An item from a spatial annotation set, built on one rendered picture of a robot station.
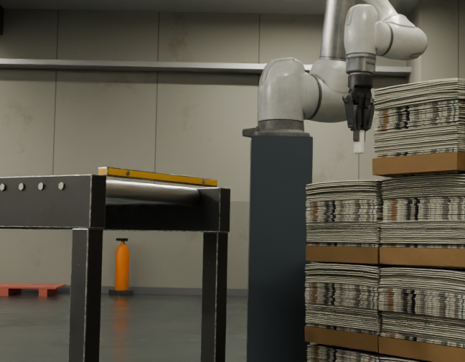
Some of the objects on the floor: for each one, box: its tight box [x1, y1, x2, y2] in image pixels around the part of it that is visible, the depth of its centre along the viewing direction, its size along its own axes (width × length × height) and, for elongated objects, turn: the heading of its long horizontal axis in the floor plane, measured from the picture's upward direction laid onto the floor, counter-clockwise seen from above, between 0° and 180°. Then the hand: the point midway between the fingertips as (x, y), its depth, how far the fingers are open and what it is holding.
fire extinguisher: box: [108, 238, 133, 295], centre depth 1017 cm, size 28×28×64 cm
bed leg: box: [200, 232, 228, 362], centre depth 240 cm, size 6×6×68 cm
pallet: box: [0, 282, 66, 297], centre depth 991 cm, size 113×76×10 cm
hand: (359, 141), depth 268 cm, fingers closed
